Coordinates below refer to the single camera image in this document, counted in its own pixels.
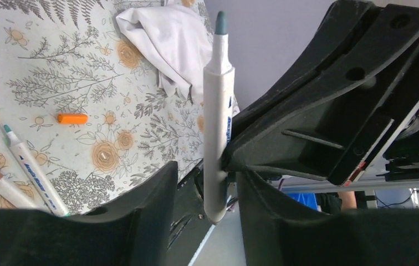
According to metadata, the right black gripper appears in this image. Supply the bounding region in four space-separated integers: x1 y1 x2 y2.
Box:
222 1 419 186

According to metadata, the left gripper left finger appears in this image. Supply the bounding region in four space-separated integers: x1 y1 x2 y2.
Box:
0 161 178 265

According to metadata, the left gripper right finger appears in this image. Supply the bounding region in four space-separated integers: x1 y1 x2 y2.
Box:
236 171 419 265

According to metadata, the white pen with label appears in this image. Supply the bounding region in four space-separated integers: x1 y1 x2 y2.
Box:
203 11 235 225

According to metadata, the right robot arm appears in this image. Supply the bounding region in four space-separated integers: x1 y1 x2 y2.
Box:
222 1 419 186

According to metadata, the white pen teal tip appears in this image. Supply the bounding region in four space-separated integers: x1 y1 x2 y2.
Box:
3 125 70 217

